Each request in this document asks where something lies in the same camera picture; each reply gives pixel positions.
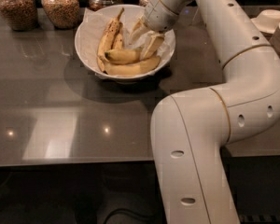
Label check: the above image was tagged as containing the spotted long banana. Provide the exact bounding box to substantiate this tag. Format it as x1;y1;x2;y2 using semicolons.
97;7;124;72

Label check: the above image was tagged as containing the front bottom yellow banana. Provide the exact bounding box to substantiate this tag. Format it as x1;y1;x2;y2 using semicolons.
105;55;161;77

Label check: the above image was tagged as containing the black power strip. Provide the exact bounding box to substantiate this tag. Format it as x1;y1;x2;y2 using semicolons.
239;215;280;224

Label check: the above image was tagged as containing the white paper liner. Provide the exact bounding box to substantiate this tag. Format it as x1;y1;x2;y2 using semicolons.
79;7;176;80

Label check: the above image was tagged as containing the leftmost glass grain jar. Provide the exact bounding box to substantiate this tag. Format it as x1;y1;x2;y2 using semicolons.
0;0;37;31

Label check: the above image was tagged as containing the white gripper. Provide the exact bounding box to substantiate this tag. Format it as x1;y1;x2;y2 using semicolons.
128;0;179;60

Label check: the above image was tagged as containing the white bowl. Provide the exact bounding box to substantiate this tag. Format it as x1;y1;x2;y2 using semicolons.
74;4;176;85

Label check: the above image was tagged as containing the curved yellow banana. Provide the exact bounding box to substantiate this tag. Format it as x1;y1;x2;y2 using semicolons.
105;48;142;64

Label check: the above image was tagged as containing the small inner banana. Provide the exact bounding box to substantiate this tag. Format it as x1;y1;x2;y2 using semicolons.
112;25;124;49

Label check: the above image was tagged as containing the black cable under table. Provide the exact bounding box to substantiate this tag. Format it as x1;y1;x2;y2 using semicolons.
102;207;161;224

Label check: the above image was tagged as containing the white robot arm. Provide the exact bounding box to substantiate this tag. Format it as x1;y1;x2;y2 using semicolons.
143;0;280;224

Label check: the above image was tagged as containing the back paper bowl stack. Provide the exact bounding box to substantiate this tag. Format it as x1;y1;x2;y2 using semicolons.
251;9;280;38

